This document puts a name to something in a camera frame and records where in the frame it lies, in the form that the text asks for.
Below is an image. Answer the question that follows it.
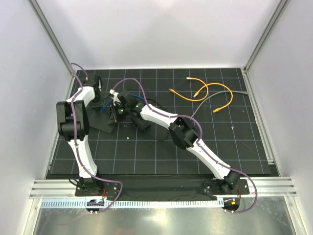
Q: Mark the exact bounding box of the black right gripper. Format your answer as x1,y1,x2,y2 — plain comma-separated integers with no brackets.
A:
107,103,129,126

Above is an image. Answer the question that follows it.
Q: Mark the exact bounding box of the black network switch box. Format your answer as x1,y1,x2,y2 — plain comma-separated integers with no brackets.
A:
89,110,114,134

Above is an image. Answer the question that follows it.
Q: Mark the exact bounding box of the yellow ethernet cable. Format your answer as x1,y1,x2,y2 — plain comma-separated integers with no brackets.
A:
193,83,233,113
169,77,209,101

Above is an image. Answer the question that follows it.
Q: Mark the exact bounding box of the grey ethernet cable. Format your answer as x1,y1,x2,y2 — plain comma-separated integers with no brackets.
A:
190,89,250,118

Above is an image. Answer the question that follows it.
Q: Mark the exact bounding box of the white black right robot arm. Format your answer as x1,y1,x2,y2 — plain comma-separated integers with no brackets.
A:
110,95,240,194

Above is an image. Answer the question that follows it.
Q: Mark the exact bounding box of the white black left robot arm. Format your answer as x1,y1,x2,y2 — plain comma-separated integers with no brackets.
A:
56,86,104,196

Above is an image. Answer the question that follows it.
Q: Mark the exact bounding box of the black power adapter brick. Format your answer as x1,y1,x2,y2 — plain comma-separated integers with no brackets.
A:
131,117,151,131

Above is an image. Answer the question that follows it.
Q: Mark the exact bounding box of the black grid cutting mat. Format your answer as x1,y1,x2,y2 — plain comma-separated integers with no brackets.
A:
49,68,272,180

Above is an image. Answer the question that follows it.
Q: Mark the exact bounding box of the blue ethernet cable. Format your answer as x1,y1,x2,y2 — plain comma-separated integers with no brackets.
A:
100,94,145,114

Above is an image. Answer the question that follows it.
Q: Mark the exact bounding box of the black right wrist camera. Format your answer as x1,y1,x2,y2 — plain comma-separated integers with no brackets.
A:
109,89,134,105

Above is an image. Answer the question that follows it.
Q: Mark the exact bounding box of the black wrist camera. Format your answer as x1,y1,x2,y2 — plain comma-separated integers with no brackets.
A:
109,89,134,105
84,74,102,90

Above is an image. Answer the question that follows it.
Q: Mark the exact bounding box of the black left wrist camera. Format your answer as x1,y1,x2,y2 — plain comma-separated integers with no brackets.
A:
84,74,102,90

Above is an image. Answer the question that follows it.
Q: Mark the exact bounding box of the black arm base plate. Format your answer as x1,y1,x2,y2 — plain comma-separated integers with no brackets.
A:
74,178,250,197

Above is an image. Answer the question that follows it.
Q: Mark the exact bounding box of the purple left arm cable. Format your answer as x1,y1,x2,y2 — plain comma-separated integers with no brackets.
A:
70,63,124,213

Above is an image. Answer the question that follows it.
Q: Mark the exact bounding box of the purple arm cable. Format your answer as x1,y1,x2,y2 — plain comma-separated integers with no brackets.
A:
70,63,124,213
113,78,258,214

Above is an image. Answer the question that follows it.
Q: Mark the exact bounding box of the aluminium front frame rail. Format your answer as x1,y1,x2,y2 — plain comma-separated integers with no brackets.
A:
29,177,297,199

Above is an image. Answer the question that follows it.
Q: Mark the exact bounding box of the white slotted cable duct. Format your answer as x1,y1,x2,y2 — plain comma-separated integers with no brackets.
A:
41,198,224,210

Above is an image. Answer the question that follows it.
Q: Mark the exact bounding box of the left aluminium corner post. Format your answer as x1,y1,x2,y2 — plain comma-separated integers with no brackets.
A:
28,0,73,74

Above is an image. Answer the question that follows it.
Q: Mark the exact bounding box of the aluminium corner post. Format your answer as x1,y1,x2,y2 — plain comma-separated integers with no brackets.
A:
28,0,73,74
244,0,290,72

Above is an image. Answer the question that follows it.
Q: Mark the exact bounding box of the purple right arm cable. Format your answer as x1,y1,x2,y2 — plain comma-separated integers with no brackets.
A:
113,78,258,214

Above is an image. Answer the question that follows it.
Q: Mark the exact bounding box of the right aluminium corner post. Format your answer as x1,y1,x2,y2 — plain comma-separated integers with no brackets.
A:
244,0,290,72

